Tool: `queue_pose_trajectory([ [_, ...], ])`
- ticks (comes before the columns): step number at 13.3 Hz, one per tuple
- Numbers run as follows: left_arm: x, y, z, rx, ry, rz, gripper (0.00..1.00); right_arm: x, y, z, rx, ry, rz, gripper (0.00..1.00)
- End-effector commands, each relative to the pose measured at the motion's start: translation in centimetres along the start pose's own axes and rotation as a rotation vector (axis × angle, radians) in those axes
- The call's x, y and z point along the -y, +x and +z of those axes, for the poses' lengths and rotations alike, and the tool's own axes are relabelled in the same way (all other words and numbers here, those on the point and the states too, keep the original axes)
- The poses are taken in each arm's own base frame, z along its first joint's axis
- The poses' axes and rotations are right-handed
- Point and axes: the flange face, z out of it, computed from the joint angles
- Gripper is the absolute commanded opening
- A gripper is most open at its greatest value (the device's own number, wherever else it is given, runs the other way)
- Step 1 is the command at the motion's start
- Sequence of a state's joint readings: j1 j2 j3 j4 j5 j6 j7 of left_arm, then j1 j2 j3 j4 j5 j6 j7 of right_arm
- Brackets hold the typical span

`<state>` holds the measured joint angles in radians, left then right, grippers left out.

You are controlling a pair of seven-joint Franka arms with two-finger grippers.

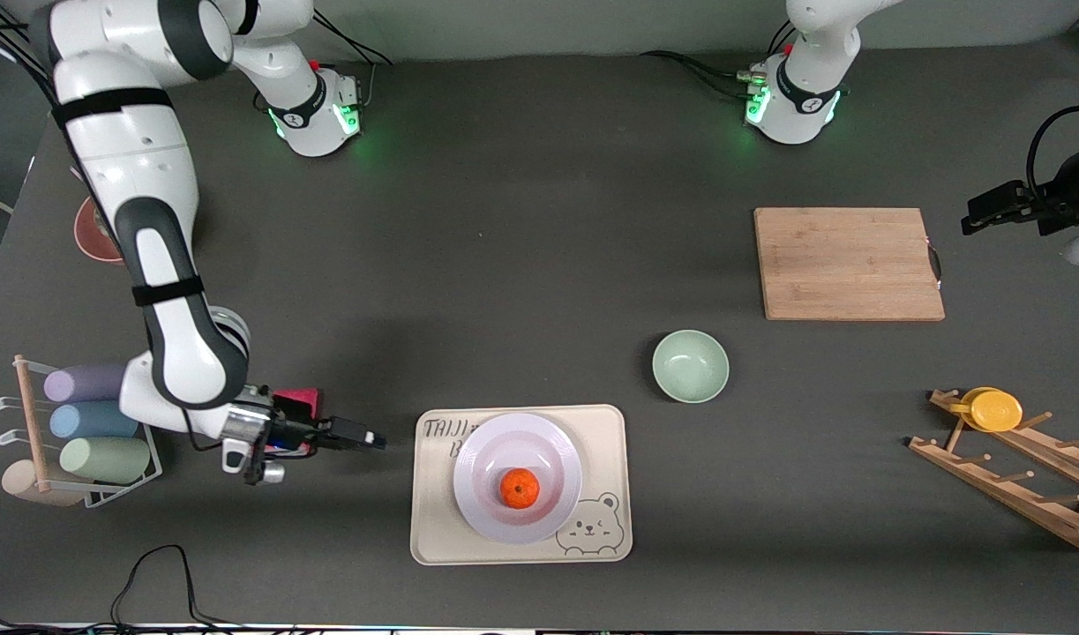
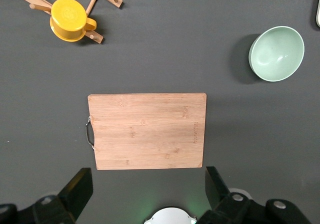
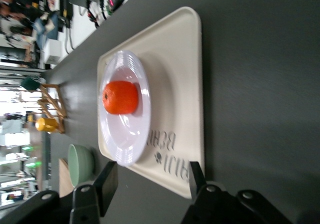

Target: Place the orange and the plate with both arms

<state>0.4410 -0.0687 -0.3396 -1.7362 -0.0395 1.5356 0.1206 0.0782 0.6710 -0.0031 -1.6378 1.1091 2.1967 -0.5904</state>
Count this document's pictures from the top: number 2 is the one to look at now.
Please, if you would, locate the light green bowl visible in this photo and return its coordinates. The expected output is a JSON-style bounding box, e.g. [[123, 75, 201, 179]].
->
[[248, 25, 306, 83]]

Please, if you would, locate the wooden cutting board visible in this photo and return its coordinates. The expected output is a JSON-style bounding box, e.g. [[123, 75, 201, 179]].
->
[[84, 92, 208, 171]]

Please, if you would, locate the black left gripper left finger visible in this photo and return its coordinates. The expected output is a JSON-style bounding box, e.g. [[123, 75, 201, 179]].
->
[[0, 167, 94, 224]]

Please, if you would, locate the yellow mug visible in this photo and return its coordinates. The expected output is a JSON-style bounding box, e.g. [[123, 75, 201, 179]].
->
[[49, 0, 98, 43]]

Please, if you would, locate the beige bear print tray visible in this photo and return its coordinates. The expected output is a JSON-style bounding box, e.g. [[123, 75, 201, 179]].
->
[[314, 0, 320, 28]]

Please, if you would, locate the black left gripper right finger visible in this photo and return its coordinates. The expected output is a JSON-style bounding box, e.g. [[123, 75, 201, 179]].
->
[[196, 166, 313, 224]]

